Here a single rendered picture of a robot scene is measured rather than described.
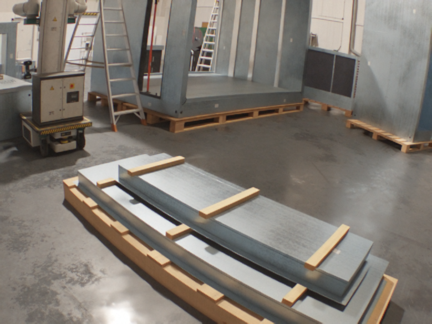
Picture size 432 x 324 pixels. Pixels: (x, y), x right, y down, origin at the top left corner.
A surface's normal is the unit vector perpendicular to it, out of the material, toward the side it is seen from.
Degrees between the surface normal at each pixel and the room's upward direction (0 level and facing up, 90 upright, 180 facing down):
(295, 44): 90
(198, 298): 90
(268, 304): 90
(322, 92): 90
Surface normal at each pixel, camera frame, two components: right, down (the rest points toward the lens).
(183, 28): -0.66, 0.18
